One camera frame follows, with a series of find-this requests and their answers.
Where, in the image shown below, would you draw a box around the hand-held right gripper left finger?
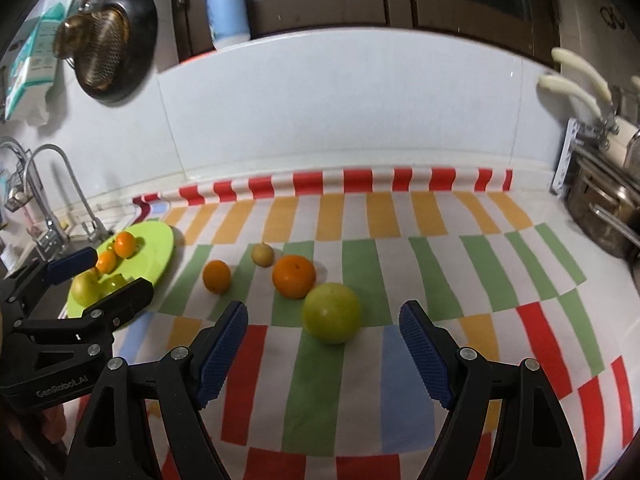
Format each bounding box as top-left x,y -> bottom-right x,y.
65,300 -> 249,480

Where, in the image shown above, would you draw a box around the thin gooseneck faucet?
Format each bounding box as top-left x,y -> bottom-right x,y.
25,144 -> 113,246

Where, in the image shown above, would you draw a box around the stainless steel pots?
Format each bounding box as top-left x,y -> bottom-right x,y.
550,117 -> 640,261

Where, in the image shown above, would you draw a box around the dark wooden window frame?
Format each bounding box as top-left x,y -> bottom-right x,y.
170,0 -> 561,56

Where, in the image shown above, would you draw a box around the large orange tangerine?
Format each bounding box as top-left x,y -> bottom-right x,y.
113,232 -> 138,259
272,255 -> 317,300

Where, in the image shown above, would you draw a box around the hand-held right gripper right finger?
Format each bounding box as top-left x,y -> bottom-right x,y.
399,300 -> 586,480

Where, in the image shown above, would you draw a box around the large green apple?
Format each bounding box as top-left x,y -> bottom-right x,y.
302,282 -> 362,345

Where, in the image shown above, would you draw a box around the black frying pan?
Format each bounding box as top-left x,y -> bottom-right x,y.
74,0 -> 159,107

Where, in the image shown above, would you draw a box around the white handled knife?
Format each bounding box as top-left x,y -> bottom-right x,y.
537,74 -> 603,121
551,47 -> 613,106

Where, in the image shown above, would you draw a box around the small orange tangerine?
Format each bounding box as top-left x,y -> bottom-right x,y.
202,260 -> 232,294

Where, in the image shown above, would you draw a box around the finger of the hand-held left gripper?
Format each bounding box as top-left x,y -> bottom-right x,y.
5,246 -> 99,307
20,278 -> 155,341

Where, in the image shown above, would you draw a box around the black wire basket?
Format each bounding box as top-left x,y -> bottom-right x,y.
0,167 -> 31,211

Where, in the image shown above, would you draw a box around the stainless steel pot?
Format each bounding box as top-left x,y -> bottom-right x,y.
567,160 -> 640,258

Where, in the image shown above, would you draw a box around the white pump lotion bottle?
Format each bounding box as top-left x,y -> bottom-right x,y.
204,0 -> 252,51

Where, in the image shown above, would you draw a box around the large chrome faucet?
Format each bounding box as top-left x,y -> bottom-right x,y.
0,140 -> 68,256

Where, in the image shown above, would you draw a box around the large yellow pear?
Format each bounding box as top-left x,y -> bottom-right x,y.
70,270 -> 103,307

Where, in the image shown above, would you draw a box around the small copper pot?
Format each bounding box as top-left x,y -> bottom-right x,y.
54,12 -> 93,61

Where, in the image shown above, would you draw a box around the black wall hook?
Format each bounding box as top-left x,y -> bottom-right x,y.
600,5 -> 626,31

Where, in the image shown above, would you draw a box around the white plastic bag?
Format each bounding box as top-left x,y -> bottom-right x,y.
20,80 -> 58,128

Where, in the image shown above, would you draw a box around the green paper towel package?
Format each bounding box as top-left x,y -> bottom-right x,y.
4,2 -> 66,122

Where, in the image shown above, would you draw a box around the striped colourful tablecloth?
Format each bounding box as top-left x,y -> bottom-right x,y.
60,167 -> 638,480

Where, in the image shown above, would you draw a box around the green plate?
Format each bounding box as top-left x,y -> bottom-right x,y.
66,221 -> 176,320

